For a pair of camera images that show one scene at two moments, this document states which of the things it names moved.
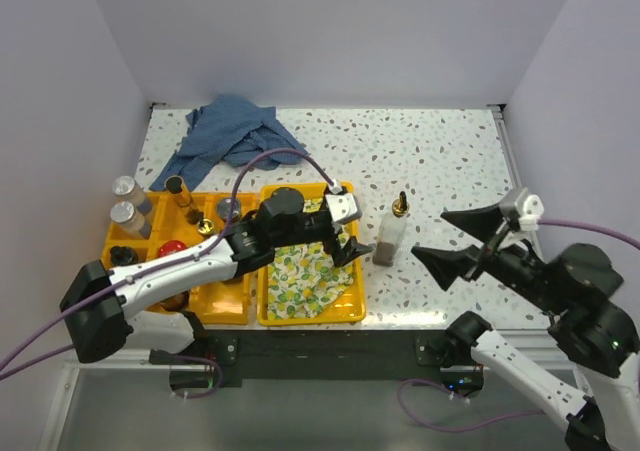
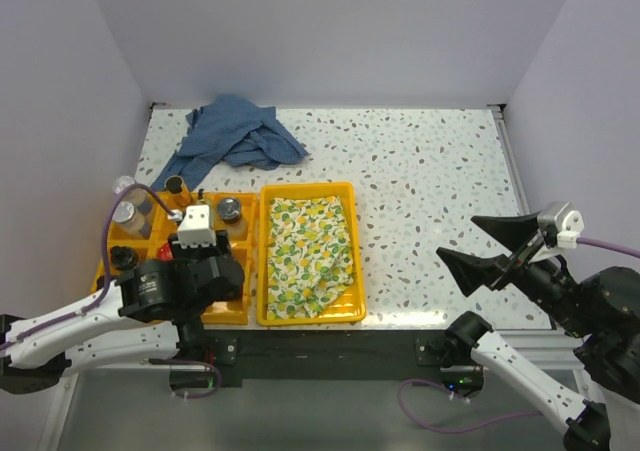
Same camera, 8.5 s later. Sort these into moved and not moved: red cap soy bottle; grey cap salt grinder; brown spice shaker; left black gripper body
Moved: left black gripper body
Not moved: brown spice shaker; grey cap salt grinder; red cap soy bottle
